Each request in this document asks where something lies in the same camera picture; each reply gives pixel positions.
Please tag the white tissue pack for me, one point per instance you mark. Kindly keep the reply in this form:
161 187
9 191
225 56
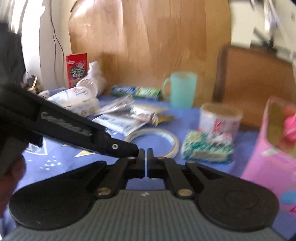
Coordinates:
78 100

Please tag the toothpaste box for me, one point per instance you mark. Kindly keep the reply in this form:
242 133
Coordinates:
136 92

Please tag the pink biscuit tin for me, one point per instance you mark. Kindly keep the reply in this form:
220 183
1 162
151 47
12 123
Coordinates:
272 163

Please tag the white barcode wipes packet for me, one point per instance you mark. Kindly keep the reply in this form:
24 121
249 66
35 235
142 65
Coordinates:
119 123

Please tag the clear tape roll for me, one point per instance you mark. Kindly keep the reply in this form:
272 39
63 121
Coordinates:
164 141

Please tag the silver foil packet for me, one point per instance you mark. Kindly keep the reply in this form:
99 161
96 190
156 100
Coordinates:
150 113

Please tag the stack of plastic cups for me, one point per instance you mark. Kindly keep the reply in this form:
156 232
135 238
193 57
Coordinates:
94 80

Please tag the brown woven chair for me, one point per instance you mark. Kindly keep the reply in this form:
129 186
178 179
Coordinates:
247 78

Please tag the red cereal box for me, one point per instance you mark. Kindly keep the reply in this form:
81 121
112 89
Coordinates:
77 68

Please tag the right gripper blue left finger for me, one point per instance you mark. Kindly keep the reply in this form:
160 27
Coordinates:
136 166

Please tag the round paper tub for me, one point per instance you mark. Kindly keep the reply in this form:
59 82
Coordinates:
219 118

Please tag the teal plastic mug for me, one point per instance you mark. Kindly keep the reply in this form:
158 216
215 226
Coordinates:
179 88

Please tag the green patterned tissue packet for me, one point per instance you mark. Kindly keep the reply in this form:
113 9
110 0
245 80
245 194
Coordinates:
208 147

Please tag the pink fluffy cloth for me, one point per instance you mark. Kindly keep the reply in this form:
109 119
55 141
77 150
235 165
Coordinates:
289 129

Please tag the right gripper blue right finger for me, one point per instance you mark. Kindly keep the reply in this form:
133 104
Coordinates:
155 167

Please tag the person left hand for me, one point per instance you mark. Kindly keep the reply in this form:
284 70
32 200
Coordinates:
10 180

